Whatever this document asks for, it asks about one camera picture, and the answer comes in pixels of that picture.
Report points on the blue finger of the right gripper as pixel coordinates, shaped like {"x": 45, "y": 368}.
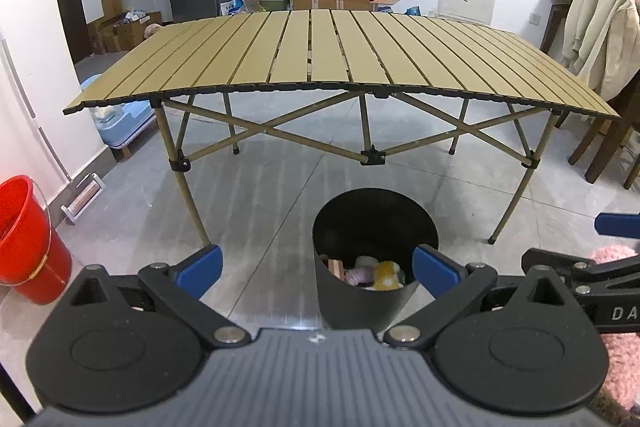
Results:
{"x": 564, "y": 265}
{"x": 617, "y": 224}

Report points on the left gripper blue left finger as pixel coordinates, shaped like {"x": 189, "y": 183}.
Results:
{"x": 199, "y": 272}

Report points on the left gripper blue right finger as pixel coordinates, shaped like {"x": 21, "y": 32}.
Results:
{"x": 434, "y": 271}

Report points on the white alpaca plush toy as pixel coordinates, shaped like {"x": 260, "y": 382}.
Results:
{"x": 388, "y": 275}

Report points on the pink fluffy headband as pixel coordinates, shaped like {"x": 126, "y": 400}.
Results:
{"x": 362, "y": 276}

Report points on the pink layered sponge block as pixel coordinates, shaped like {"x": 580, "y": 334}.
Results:
{"x": 336, "y": 268}

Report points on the black round trash bin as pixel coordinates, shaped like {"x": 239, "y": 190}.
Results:
{"x": 375, "y": 222}

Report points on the pink fluffy slipper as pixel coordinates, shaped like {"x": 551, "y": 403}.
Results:
{"x": 612, "y": 253}

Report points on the dark wooden chair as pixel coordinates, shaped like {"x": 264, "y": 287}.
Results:
{"x": 615, "y": 130}

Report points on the white floor squeegee mop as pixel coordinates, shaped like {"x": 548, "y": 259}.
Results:
{"x": 81, "y": 191}

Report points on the red plastic bucket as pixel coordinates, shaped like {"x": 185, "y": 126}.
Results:
{"x": 33, "y": 259}

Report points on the blue pet feeder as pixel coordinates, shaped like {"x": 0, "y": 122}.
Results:
{"x": 119, "y": 125}

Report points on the beige hooded jacket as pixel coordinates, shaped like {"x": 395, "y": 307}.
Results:
{"x": 601, "y": 44}

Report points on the tan folding camping table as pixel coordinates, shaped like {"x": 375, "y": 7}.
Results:
{"x": 481, "y": 81}

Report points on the open cardboard box floor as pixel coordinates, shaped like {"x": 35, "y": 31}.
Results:
{"x": 118, "y": 30}

